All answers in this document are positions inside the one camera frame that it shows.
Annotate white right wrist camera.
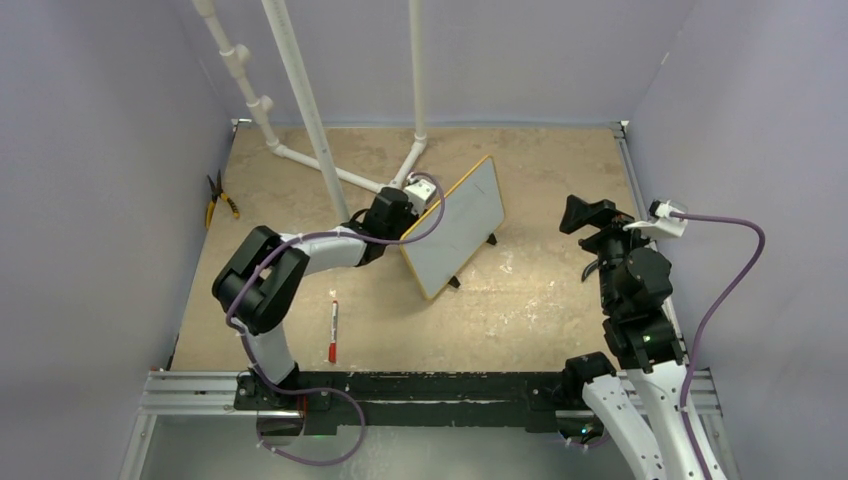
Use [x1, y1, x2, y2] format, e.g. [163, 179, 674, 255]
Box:
[622, 199, 688, 240]

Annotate yellow-handled pliers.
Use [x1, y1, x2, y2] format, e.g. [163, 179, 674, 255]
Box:
[204, 170, 241, 230]

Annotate red whiteboard marker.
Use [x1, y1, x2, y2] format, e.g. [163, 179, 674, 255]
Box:
[328, 300, 339, 364]

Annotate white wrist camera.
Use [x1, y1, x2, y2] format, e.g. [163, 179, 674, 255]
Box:
[622, 199, 688, 240]
[403, 174, 438, 216]

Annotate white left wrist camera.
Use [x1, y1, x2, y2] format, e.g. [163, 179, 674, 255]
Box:
[403, 174, 438, 216]

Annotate aluminium frame rail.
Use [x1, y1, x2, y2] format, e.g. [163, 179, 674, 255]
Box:
[119, 371, 275, 479]

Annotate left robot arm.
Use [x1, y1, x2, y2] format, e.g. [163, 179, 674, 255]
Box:
[212, 187, 435, 409]

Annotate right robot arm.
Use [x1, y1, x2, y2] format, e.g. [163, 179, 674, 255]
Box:
[559, 195, 727, 479]

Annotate white PVC pipe frame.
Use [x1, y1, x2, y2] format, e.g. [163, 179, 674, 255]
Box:
[192, 0, 428, 221]

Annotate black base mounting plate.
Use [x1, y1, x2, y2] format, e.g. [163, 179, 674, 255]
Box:
[234, 371, 593, 435]

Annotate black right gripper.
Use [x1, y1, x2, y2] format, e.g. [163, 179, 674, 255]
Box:
[560, 193, 664, 310]

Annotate yellow-framed whiteboard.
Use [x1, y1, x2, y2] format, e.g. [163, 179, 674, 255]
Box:
[400, 155, 505, 300]

